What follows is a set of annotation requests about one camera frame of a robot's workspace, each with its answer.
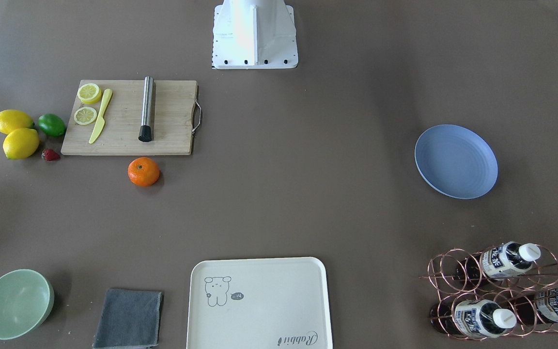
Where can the tea bottle front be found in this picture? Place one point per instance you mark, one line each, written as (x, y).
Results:
(472, 319)

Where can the red strawberry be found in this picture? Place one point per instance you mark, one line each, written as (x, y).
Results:
(50, 155)

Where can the thin lemon slice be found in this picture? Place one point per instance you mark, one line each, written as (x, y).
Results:
(85, 116)

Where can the grey folded cloth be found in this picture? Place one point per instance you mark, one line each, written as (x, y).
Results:
(129, 320)

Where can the bamboo cutting board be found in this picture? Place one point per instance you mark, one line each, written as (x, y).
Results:
(172, 121)

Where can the orange mandarin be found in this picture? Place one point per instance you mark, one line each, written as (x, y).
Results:
(143, 172)

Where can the copper wire bottle rack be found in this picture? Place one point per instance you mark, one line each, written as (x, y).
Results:
(542, 276)

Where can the tea bottle side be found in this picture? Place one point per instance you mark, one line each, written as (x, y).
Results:
(538, 308)

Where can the steel muddler black tip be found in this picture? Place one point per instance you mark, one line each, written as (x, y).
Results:
(147, 110)

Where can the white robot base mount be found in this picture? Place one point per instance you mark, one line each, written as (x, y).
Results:
(254, 34)

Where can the blue round plate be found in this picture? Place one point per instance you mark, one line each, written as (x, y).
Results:
(456, 162)

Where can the yellow lemon near strawberry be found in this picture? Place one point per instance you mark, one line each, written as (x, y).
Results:
(21, 143)

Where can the tea bottle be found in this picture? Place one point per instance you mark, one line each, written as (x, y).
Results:
(506, 260)
(472, 319)

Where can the thick lemon half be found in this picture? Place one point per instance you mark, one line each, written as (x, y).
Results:
(89, 93)

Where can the yellow lemon far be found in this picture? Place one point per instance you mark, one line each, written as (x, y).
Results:
(12, 119)

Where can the cream rabbit tray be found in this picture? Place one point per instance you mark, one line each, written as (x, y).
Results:
(263, 303)

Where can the yellow plastic knife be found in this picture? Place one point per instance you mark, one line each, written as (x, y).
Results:
(100, 121)

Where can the green bowl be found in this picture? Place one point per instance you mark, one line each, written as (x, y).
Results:
(26, 300)

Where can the green lime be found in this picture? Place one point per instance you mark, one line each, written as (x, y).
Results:
(51, 125)

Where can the tea bottle upper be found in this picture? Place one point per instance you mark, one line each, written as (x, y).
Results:
(506, 260)

